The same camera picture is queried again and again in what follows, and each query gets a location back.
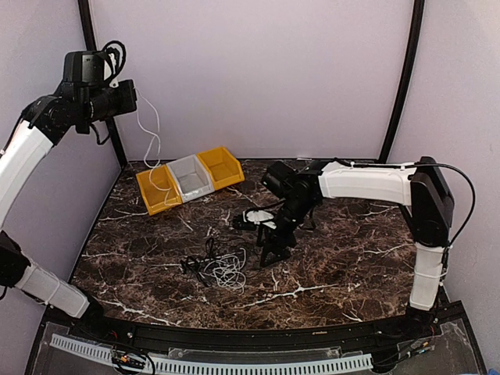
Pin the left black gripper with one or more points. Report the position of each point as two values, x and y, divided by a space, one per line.
128 102

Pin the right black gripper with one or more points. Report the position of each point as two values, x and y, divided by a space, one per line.
269 243

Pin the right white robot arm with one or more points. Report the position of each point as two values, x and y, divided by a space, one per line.
419 189

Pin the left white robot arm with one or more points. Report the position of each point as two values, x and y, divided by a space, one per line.
89 91

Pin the right yellow plastic bin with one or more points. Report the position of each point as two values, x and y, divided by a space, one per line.
224 169

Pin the yellow plastic bin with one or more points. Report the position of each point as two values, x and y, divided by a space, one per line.
224 169
159 190

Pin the left yellow plastic bin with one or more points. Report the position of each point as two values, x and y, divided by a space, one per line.
159 190

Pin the grey plastic bin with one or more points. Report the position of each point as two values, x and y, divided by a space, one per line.
191 177

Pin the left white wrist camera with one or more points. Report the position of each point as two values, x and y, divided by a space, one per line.
114 54

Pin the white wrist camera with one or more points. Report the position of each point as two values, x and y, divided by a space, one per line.
253 218
114 54

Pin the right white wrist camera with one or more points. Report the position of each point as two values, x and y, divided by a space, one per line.
253 218

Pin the white slotted cable duct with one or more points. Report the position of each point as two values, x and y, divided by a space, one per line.
190 361

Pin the black front rail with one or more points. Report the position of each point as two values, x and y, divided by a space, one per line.
377 334

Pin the right black frame post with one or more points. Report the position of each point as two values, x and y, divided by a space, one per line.
405 79

